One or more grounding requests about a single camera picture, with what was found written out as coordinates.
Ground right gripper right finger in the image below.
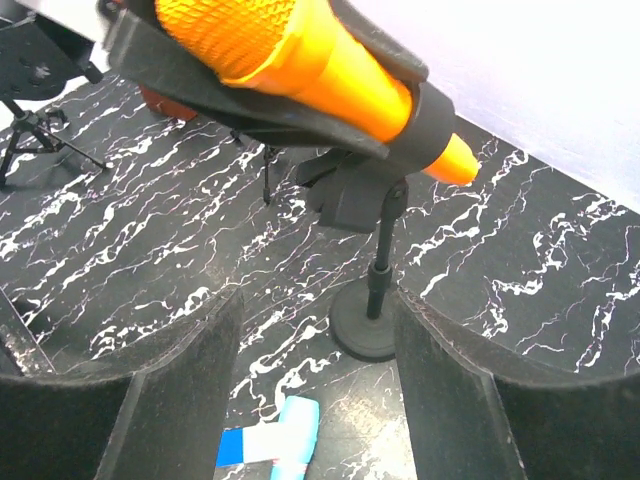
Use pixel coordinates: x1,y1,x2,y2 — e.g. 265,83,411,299
392,292,639,479

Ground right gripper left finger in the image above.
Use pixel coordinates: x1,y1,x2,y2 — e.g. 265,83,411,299
1,288,244,479

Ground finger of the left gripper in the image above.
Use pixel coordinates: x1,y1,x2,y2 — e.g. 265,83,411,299
107,10,389,159
329,0,429,83

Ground orange microphone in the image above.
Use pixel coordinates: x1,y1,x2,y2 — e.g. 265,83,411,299
155,1,479,185

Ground cyan toy microphone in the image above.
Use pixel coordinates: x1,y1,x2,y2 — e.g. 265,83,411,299
270,396,320,480

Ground black tripod mic stand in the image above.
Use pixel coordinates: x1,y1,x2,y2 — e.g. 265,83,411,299
262,145,352,205

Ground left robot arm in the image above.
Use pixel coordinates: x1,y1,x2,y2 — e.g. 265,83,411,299
1,1,389,159

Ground round base stand right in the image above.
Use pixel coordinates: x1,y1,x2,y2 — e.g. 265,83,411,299
296,82,455,363

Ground brown red box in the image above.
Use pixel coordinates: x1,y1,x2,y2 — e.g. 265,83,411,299
139,85,198,122

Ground blue white block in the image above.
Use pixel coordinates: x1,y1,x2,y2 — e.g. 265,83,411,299
216,423,284,467

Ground shock mount tripod stand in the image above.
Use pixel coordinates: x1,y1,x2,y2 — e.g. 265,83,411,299
1,98,114,188

